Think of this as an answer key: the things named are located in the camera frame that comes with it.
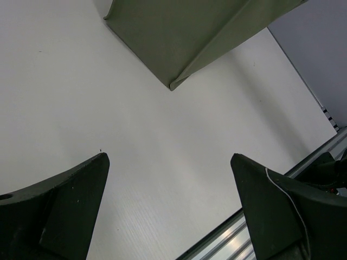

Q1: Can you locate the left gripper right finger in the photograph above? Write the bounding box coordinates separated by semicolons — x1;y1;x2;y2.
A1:
230;154;346;259

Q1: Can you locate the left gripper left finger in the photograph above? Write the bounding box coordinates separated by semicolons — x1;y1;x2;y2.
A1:
1;153;110;259

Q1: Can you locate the green canvas bag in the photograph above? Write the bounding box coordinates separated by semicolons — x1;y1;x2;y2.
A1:
105;0;301;90

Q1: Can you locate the aluminium mounting rail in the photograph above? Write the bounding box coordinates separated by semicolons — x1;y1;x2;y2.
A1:
178;127;346;259

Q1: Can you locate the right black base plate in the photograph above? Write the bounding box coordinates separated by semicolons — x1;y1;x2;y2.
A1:
295;150;346;194

